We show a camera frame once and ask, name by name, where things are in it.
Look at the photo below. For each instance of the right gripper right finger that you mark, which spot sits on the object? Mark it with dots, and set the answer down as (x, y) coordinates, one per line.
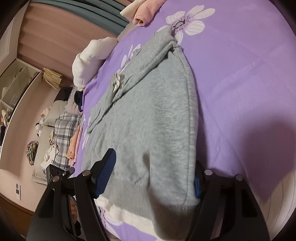
(232, 200)

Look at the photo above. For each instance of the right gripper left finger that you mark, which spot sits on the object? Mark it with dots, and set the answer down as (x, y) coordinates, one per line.
(53, 220)

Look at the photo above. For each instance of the grey New York sweatshirt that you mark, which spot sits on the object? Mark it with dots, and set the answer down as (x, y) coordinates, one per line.
(149, 116)

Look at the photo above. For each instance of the orange pink folded clothes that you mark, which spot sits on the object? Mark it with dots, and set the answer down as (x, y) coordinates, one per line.
(72, 151)

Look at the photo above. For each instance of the plaid folded cloth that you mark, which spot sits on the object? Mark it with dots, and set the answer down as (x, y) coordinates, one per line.
(65, 127)

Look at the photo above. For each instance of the grey pillow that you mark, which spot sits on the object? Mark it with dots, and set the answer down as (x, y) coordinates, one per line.
(56, 109)

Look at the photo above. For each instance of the dark navy garment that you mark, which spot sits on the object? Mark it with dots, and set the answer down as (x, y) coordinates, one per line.
(78, 99)

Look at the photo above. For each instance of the straw tassel bundle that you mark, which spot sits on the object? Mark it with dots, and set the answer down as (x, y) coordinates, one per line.
(52, 78)

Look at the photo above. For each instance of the white shelf unit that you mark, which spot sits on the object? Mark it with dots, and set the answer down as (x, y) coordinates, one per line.
(18, 83)

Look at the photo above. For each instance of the white fluffy folded garment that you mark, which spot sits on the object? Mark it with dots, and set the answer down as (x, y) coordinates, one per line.
(87, 63)

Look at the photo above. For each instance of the pink curtain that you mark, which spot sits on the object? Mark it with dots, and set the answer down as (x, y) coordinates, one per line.
(51, 37)

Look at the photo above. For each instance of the purple floral bed cover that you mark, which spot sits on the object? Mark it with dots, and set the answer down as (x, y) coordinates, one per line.
(242, 54)

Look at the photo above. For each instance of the teal curtain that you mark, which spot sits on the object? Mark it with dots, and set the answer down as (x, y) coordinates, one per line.
(104, 13)

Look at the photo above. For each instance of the cream folded garment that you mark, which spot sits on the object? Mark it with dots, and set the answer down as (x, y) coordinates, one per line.
(129, 11)

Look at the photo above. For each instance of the pink folded garment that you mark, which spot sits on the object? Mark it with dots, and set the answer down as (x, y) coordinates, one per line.
(146, 12)

